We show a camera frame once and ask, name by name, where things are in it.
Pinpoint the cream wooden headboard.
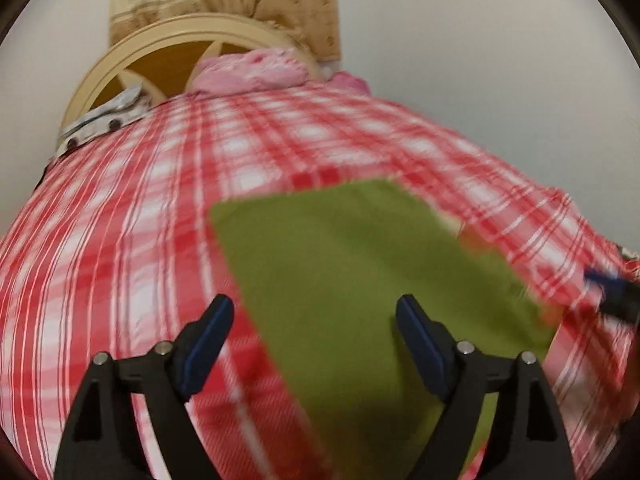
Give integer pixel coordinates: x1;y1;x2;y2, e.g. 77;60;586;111
60;14;321;137

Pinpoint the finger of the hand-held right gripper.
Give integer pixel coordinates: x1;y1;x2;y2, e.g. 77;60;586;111
584;269;640;324

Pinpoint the grey printed pillow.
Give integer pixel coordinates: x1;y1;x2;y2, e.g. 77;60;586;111
56;85;152;156

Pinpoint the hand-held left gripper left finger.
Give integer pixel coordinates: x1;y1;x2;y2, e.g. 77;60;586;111
54;294;236;480

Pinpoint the red plaid blanket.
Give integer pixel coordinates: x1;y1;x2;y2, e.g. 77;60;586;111
0;82;640;480

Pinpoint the green knit sweater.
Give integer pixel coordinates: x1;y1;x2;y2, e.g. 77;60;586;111
209;178;558;480

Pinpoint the pink ruffled pillow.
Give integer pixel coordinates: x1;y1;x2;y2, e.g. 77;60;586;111
187;46;309;96

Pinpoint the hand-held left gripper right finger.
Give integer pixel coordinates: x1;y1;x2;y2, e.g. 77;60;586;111
395;295;577;480

